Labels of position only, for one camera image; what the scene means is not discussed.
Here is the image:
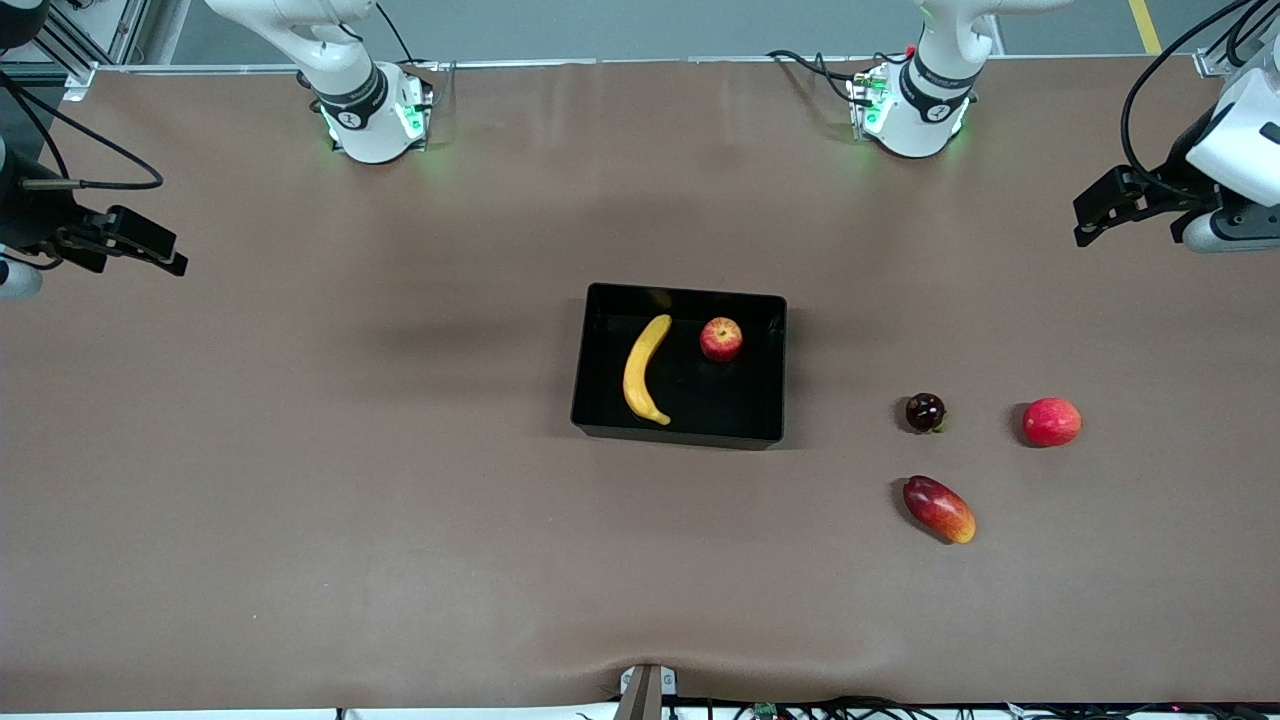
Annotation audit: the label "red yellow mango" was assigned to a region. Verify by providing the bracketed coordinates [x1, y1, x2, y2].
[902, 475, 978, 545]

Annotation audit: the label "red pink round fruit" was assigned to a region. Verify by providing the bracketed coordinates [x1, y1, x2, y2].
[1021, 396, 1084, 449]

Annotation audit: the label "brown table mat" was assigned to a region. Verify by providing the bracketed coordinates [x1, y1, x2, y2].
[0, 55, 1280, 713]

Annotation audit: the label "yellow banana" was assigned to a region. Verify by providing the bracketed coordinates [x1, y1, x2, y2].
[622, 314, 674, 427]

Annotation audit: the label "aluminium frame profile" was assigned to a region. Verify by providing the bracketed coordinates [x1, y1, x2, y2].
[1195, 0, 1280, 79]
[0, 0, 151, 101]

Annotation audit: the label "dark purple plum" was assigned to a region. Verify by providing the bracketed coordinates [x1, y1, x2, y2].
[905, 392, 948, 435]

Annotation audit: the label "red yellow striped apple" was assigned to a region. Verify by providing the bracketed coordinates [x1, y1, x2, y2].
[699, 317, 744, 363]

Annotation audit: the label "black plastic box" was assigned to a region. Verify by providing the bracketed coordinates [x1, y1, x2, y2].
[570, 282, 789, 451]

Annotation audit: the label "black cable bundle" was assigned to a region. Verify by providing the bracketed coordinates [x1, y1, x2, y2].
[570, 695, 1280, 720]

